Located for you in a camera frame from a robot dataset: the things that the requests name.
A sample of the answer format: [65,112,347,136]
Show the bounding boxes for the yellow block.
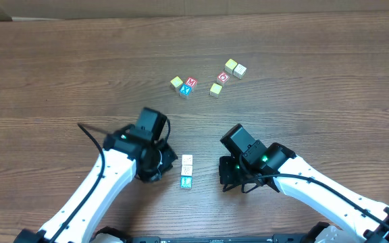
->
[209,83,222,98]
[224,59,238,74]
[170,76,184,92]

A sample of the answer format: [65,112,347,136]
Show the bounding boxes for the yellow block left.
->
[170,76,184,92]

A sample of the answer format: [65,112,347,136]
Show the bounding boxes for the blue wooden block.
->
[180,176,192,189]

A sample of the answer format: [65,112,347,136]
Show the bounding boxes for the red edged wooden block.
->
[182,155,193,165]

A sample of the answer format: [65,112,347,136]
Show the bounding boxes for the blue X block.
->
[179,84,192,99]

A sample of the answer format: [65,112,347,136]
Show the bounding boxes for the red circle block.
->
[216,72,230,86]

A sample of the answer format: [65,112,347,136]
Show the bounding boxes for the yellow block middle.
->
[209,83,222,98]

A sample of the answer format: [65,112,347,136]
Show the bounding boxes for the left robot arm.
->
[15,107,178,242]

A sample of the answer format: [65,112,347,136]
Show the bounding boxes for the white block far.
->
[233,63,247,79]

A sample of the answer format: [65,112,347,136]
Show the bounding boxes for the green edged wooden block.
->
[181,165,193,177]

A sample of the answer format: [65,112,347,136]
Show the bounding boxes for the red M block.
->
[185,77,198,90]

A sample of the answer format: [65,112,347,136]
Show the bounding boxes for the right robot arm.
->
[219,124,389,243]

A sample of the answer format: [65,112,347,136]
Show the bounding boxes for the yellow block far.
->
[224,59,238,74]

